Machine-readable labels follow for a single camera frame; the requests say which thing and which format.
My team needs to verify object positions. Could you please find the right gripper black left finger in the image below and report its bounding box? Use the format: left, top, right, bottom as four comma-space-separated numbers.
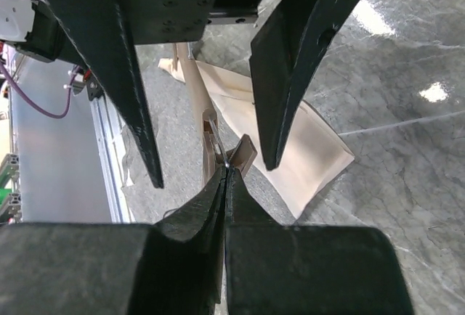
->
1, 168, 226, 314

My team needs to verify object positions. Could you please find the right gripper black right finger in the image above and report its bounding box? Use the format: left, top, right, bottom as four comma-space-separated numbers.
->
225, 170, 414, 314

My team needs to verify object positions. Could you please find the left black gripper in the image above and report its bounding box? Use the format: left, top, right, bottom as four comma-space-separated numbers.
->
44, 0, 262, 188

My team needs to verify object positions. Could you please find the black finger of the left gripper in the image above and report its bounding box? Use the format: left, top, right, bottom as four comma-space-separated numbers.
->
249, 0, 360, 170

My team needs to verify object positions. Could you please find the beige clip hanger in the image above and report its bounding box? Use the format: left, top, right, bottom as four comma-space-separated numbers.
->
173, 42, 257, 184

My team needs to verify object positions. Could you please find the grey and cream underwear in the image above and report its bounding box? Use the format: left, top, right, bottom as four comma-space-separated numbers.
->
158, 57, 355, 221

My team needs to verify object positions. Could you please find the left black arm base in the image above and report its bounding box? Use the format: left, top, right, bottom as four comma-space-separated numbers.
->
71, 67, 104, 102

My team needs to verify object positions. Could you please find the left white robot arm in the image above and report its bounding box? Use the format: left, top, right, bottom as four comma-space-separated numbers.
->
1, 0, 360, 188

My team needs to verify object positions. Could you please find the aluminium mounting rail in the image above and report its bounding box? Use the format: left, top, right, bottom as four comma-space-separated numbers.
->
90, 96, 135, 224

